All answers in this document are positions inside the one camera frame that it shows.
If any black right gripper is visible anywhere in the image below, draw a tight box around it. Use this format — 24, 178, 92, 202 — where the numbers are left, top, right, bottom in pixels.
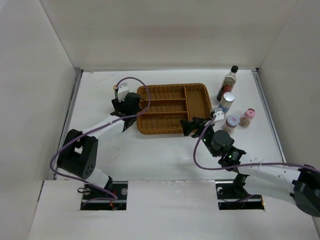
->
180, 117, 218, 158

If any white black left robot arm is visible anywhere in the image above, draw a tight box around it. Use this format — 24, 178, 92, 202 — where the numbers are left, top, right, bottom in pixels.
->
57, 92, 142, 200

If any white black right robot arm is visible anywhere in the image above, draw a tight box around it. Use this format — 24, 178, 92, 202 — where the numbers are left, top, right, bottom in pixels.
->
180, 117, 320, 218

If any brown wicker divided tray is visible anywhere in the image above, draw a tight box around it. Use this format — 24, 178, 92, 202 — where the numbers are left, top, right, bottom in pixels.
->
136, 83, 212, 135

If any white-lid spice jar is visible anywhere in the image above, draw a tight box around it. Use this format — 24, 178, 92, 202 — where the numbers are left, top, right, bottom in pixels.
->
222, 114, 240, 134

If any silver-lid jar blue label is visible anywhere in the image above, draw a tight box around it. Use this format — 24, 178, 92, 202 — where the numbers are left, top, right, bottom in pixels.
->
218, 92, 235, 115

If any tall soy sauce bottle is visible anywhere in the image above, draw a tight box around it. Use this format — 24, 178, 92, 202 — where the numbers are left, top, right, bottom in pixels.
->
216, 65, 239, 101

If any pink-lid spice jar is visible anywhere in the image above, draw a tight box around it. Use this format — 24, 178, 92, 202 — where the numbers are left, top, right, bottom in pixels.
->
239, 108, 256, 128

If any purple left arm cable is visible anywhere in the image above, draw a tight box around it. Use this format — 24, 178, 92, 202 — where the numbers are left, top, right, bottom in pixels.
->
48, 76, 152, 210

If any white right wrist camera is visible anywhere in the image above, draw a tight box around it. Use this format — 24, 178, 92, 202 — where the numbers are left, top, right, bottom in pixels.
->
210, 108, 225, 123

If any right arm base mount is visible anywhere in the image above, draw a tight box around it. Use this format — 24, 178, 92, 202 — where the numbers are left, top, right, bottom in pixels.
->
215, 181, 265, 210

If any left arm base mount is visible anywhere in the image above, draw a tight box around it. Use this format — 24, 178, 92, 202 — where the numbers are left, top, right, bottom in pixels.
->
77, 181, 128, 211

